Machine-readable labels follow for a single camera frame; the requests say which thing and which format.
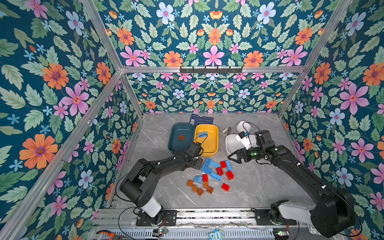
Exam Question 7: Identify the red lego upper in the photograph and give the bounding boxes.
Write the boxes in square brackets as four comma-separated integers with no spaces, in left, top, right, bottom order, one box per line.
[220,161,227,168]

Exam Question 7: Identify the red lego middle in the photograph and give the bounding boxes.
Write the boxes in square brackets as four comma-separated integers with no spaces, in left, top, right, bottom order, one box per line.
[216,167,224,176]

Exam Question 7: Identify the yellow plastic bin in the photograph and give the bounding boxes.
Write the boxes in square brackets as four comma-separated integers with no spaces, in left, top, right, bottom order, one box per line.
[194,125,219,158]

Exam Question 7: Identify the white plastic bin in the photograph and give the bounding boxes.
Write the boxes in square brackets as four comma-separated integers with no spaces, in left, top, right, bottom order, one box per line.
[225,134,259,156]

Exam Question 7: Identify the blue long lego upper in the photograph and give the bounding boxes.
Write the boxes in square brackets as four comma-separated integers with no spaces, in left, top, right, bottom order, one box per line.
[204,158,212,168]

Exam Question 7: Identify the white round device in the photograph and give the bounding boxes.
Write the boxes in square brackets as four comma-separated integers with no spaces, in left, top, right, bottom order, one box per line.
[236,121,252,133]

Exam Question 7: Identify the red lego right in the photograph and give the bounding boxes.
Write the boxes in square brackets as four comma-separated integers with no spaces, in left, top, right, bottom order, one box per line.
[226,171,234,181]

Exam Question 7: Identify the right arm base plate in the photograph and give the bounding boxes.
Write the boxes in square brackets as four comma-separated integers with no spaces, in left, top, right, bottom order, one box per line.
[251,208,298,226]

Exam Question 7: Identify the blue toy figure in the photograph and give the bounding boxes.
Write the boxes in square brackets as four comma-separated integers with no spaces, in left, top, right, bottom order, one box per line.
[208,230,224,240]

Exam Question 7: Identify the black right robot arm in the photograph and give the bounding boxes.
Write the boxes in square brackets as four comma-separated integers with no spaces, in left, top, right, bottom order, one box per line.
[228,145,356,238]

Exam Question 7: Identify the dark blue card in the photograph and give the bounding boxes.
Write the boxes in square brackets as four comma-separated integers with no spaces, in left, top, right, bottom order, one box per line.
[190,114,214,128]

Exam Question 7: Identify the red lego small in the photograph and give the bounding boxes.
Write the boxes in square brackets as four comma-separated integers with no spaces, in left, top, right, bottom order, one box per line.
[203,174,209,183]

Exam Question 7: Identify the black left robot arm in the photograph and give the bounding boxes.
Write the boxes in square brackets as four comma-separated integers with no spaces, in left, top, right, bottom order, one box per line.
[119,143,204,222]

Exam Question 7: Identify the light blue lego lower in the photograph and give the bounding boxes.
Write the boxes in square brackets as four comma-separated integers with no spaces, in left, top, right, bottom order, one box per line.
[210,172,222,182]

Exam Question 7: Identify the metal hook rail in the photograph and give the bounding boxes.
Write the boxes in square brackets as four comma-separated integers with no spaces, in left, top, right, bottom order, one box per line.
[180,66,243,75]

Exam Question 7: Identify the light blue lego right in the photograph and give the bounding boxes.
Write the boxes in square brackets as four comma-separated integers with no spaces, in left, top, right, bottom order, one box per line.
[210,161,221,169]

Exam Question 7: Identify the teal plastic bin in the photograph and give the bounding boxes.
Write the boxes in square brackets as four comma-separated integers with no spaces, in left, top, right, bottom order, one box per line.
[168,123,195,153]

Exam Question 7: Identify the red lego bottom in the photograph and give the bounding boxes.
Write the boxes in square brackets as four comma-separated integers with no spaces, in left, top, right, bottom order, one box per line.
[221,183,230,192]

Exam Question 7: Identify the small grey clip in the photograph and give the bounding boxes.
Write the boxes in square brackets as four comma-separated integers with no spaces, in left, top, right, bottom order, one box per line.
[223,127,232,135]

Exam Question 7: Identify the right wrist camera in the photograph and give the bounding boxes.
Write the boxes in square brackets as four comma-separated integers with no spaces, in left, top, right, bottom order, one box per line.
[236,132,252,150]

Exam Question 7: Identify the light blue square lego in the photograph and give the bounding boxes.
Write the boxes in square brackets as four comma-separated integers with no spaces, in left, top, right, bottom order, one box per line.
[193,176,203,184]

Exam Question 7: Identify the blue lego long lower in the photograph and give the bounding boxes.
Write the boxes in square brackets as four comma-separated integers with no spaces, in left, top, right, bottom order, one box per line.
[201,166,212,175]

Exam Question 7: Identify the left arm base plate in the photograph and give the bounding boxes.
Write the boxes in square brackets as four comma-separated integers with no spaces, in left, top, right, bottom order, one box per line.
[136,210,178,227]

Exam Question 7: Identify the blue lego right upright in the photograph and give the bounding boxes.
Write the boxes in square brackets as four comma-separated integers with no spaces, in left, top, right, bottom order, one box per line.
[226,160,233,171]

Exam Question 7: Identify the light blue long lego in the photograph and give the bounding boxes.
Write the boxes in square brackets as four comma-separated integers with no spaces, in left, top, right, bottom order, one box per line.
[198,132,208,138]

